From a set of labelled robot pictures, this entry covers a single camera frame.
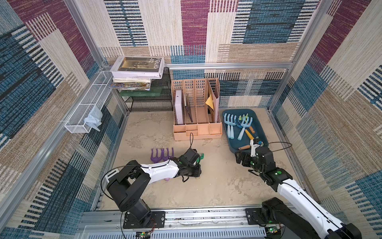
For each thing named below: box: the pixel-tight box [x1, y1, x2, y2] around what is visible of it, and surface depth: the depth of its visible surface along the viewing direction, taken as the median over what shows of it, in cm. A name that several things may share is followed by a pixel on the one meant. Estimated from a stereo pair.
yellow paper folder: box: [204, 93, 214, 110], surface depth 91 cm
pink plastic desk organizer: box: [171, 78, 223, 141], surface depth 105 cm
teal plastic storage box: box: [221, 108, 269, 154], surface depth 108 cm
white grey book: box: [175, 89, 184, 125], surface depth 102 cm
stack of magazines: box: [108, 78, 152, 91], surface depth 83 cm
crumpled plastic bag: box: [83, 104, 103, 132], surface depth 69 cm
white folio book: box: [109, 55, 166, 80], surface depth 85 cm
